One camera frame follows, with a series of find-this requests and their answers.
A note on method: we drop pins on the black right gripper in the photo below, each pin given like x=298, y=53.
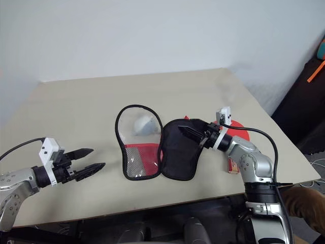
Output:
x=210, y=137

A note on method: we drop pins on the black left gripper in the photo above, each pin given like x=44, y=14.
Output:
x=62, y=172

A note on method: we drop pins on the black and red pouch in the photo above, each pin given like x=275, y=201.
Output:
x=177, y=157

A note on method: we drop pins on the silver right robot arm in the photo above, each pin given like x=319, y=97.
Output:
x=256, y=162

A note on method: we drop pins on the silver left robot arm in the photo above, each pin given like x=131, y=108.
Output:
x=15, y=183

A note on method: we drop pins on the pale crumpled plastic piece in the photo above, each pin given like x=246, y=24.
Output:
x=143, y=125

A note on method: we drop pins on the grey rounded shape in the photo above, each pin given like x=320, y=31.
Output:
x=134, y=233

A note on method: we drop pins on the black rounded shape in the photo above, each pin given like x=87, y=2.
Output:
x=195, y=231

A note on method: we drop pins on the black furniture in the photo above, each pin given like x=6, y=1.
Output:
x=304, y=106

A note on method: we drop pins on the brown rounded object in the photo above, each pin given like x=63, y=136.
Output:
x=307, y=203

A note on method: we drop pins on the orange strip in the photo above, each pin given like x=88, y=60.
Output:
x=314, y=72

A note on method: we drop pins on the teal round object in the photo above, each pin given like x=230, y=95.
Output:
x=322, y=50

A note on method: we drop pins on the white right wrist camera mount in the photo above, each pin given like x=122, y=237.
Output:
x=226, y=114

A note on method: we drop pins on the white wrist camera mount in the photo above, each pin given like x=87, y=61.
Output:
x=48, y=150
x=226, y=114

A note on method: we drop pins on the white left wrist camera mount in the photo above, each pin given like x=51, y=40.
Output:
x=48, y=150

